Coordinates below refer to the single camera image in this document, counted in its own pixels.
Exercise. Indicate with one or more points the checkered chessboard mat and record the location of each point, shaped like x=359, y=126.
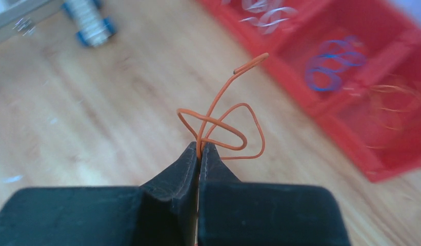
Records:
x=20, y=17

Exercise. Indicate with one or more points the white toy car blue wheels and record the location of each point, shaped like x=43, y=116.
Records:
x=93, y=29

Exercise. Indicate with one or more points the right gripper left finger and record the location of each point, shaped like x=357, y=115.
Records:
x=160, y=212

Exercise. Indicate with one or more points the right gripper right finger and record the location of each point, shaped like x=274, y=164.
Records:
x=232, y=212

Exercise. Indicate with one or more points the red bin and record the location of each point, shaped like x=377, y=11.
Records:
x=319, y=64
x=264, y=26
x=378, y=126

